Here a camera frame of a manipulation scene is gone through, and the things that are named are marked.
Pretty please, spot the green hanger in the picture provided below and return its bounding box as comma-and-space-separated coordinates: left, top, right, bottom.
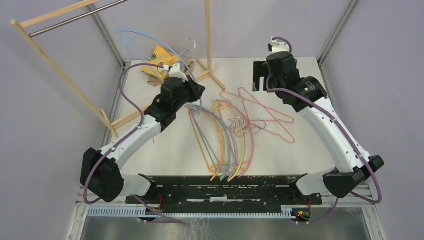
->
188, 110, 234, 181

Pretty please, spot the beige cloth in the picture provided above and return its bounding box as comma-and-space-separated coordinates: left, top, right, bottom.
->
141, 60, 194, 87

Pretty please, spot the purple hanger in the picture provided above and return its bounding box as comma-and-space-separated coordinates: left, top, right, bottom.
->
187, 104, 240, 182

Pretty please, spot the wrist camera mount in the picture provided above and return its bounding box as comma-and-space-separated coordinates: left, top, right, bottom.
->
163, 61, 188, 82
267, 36, 292, 53

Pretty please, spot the light blue hanger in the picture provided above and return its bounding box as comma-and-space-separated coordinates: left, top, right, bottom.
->
114, 29, 204, 114

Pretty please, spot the wooden clothes rack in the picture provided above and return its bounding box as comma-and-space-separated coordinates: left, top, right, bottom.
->
10, 0, 226, 137

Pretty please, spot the white slotted cable duct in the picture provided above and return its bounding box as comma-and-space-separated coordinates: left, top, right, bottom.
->
86, 206, 295, 220

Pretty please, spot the orange hanger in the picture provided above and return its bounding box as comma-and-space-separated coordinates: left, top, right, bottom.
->
187, 107, 226, 182

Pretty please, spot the pink wire hanger upper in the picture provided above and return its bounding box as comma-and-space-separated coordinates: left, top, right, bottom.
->
219, 91, 295, 124

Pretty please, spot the pink wire hanger lower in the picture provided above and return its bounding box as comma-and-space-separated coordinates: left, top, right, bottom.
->
237, 87, 296, 144

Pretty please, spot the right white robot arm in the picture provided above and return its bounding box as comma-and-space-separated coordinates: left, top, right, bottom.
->
252, 51, 385, 204

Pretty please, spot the pink wire hanger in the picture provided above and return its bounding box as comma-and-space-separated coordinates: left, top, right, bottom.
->
219, 91, 295, 124
237, 87, 296, 144

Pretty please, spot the yellow hanger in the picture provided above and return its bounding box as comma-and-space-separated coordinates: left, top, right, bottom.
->
212, 100, 250, 182

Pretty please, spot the metal rack rod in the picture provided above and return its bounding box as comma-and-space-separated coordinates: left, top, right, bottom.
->
29, 0, 129, 38

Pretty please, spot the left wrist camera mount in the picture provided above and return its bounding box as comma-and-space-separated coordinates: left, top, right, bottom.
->
163, 61, 188, 82

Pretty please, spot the yellow garment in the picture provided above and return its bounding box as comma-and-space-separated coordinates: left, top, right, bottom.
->
140, 45, 180, 81

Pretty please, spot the pink plastic hanger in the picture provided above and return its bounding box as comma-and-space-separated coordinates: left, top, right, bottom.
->
213, 100, 255, 182

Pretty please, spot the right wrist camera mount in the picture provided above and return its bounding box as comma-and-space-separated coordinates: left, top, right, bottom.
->
267, 36, 292, 53

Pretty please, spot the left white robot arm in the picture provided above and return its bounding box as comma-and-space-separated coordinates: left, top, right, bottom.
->
80, 77, 206, 205

